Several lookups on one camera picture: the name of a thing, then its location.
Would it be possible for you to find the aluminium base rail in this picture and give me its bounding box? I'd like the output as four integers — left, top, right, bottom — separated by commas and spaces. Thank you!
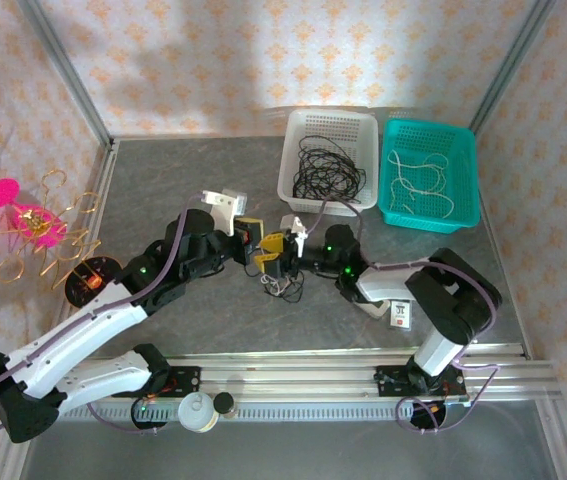
107, 343, 563, 406

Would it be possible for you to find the teal perforated plastic basket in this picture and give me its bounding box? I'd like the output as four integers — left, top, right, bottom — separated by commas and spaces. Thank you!
378, 118, 482, 234

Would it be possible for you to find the aluminium frame post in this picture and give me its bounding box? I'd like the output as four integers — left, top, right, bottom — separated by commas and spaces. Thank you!
467, 0, 557, 134
20, 0, 114, 149

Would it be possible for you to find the black round bottle cap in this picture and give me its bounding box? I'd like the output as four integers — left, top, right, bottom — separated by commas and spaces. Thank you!
212, 392, 236, 416

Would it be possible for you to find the pink and gold wire ornament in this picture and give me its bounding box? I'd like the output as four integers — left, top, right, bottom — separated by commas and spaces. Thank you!
0, 169, 104, 291

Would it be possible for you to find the white digital timer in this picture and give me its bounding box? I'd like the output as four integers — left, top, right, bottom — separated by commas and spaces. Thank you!
366, 299, 392, 321

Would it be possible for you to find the grey slotted cable duct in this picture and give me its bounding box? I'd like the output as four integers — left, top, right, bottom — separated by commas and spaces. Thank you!
57, 402, 464, 422

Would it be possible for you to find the black thin cable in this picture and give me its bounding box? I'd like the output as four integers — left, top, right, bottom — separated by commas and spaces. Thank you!
291, 133, 367, 204
242, 262, 305, 305

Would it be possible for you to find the small card with red label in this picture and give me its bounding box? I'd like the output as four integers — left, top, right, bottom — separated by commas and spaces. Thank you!
387, 297, 414, 331

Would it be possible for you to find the white thin cable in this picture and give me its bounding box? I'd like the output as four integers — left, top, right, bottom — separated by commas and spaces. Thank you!
387, 149, 457, 220
261, 273, 289, 296

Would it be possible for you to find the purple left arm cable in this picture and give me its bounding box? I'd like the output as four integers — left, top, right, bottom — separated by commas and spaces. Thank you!
0, 192, 209, 449

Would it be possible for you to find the black round gold-rimmed disc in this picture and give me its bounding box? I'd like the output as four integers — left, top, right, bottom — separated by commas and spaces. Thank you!
64, 254, 124, 309

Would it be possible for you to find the white perforated plastic basket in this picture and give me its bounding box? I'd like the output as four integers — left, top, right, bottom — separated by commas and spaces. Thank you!
276, 108, 380, 217

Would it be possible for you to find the coiled black thin cable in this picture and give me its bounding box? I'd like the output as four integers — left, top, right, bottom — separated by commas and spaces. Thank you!
291, 133, 367, 204

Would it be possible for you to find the white round cap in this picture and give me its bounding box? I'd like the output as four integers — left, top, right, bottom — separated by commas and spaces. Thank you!
177, 391, 220, 434

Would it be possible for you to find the tangled white thin cable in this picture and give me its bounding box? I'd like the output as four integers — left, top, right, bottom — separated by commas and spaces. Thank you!
387, 149, 457, 220

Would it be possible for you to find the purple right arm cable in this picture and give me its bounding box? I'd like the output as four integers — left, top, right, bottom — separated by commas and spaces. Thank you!
305, 198, 504, 436

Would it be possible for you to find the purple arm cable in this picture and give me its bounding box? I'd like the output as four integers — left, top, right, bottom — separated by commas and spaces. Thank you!
0, 192, 209, 449
305, 198, 504, 436

